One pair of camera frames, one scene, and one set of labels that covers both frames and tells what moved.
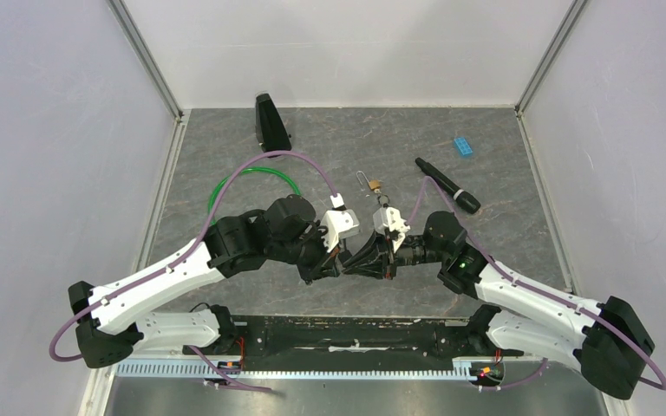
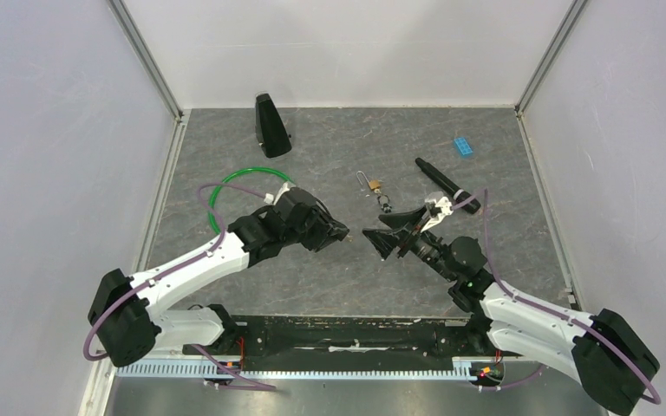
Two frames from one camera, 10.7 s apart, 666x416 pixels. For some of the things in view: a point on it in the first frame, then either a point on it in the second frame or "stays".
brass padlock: (374, 184) stays
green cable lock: (243, 171) stays
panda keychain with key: (384, 204) stays
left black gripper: (313, 272) -> (326, 227)
